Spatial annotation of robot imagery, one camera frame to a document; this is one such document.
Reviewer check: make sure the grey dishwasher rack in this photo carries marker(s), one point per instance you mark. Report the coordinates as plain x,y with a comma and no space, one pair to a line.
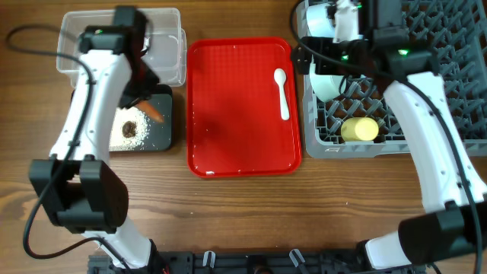
457,32

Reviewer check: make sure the clear plastic bin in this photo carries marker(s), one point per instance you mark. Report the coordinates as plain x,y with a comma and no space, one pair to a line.
165,37

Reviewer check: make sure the white plastic spoon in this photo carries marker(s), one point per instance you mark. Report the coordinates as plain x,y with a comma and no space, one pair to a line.
280,79

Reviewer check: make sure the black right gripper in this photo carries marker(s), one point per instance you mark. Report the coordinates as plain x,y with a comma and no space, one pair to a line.
303,67

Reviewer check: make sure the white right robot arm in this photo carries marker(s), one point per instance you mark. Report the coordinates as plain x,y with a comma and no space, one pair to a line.
372,39

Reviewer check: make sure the orange carrot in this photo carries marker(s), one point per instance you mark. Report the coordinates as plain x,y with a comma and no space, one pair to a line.
150,111

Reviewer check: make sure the yellow plastic cup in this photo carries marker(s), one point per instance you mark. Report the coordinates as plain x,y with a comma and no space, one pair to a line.
359,129

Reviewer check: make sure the brown food scrap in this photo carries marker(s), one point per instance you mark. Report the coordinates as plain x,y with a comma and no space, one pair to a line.
129,129

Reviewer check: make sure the red plastic tray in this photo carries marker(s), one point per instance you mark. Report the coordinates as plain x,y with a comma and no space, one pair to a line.
234,126

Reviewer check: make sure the mint green bowl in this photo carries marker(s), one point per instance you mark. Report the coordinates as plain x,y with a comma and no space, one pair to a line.
326,87

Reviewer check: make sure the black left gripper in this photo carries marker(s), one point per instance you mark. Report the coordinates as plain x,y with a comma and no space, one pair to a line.
131,97

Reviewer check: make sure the black square bin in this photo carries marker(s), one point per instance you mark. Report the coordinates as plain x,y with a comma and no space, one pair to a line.
159,134

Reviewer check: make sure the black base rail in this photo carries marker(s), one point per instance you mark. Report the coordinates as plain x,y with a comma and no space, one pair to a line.
338,261

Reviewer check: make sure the white rice pile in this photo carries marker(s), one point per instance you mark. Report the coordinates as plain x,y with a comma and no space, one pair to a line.
120,143

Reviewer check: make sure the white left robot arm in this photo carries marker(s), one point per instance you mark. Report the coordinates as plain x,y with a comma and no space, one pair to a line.
75,185

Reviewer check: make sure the light blue bowl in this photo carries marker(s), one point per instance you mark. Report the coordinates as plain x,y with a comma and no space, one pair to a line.
318,22

